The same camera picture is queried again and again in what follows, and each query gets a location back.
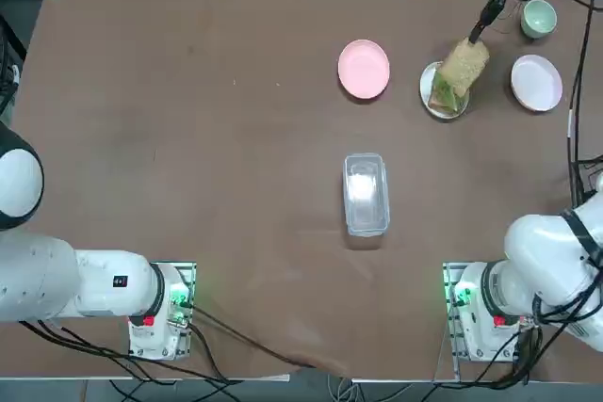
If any pale green bowl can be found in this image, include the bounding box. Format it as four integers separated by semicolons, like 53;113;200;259
519;0;558;40

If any brown bread slice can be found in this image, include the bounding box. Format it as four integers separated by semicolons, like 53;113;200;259
427;86;463;117
441;39;491;98

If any green lettuce leaf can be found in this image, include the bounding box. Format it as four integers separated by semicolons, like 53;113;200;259
432;70;467;114

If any white round plate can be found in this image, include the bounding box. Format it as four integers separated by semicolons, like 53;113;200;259
511;54;563;114
419;60;471;120

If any pink round plate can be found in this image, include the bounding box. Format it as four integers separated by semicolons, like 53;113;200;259
337;39;391;101

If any clear plastic food container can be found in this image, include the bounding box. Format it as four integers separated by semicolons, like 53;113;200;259
342;152;391;237

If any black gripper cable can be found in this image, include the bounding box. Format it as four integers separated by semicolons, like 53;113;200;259
527;0;603;208

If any black wire cup rack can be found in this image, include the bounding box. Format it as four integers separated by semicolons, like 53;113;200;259
572;155;603;196

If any white cable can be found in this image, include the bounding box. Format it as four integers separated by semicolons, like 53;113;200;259
327;373;362;402

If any black base cable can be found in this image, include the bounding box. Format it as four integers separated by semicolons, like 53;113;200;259
186;302;318;371
18;319;241;384

